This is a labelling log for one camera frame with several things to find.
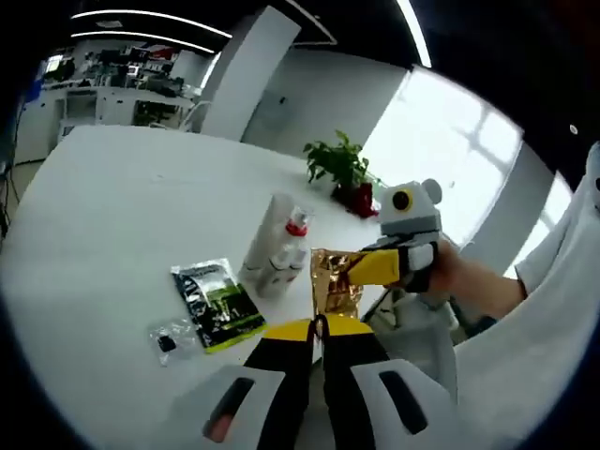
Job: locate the person's right hand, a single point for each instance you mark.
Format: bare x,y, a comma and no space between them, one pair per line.
450,272

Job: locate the white ceiling light strip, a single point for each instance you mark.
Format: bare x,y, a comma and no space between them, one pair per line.
150,19
140,40

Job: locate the clear plastic sachet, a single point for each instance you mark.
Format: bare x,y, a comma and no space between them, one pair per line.
171,344

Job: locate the green potted plant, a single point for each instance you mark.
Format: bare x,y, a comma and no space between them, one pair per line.
337,159

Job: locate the dark green printed packet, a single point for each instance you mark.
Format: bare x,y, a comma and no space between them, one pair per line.
229,314

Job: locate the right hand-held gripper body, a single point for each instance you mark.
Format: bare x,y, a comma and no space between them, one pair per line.
412,220

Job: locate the large window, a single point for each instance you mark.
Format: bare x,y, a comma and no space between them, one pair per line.
440,140

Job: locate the tall white skincare tube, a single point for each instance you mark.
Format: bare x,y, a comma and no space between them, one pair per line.
267,229

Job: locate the gold foil sachet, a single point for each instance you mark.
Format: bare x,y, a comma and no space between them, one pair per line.
333,290

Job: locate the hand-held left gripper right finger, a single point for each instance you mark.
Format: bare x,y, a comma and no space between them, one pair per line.
342,389

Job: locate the red collar skincare pump bottle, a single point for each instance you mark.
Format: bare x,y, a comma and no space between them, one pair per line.
297,229

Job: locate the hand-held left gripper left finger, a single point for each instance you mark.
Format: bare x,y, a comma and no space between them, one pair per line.
281,384

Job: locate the white office desks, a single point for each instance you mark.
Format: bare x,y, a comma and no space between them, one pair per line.
108,103

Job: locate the red bag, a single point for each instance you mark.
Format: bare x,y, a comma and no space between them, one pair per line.
363,201

